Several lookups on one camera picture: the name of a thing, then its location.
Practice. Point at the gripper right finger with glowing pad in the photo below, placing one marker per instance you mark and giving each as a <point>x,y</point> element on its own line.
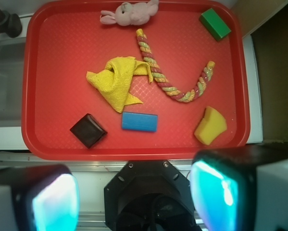
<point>241,189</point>

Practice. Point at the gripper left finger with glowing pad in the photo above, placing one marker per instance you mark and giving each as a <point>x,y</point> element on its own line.
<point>39,198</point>

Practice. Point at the yellow sponge wedge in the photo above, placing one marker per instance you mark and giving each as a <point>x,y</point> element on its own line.
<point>211,126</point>

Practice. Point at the dark brown square block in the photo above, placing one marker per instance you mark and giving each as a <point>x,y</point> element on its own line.
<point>88,131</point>

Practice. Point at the blue rectangular block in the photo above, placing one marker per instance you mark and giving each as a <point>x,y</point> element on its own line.
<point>139,122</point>

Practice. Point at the yellow microfiber cloth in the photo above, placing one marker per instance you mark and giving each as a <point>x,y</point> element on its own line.
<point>114,81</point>

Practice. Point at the red plastic tray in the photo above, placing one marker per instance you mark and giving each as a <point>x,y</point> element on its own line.
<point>65,39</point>

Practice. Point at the green rectangular block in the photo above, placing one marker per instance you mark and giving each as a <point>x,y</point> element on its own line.
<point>214,24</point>

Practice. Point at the pink plush bunny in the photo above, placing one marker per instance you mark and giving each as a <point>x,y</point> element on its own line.
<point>128,14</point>

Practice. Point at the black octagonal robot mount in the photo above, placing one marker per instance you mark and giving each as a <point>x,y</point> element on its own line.
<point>149,196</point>

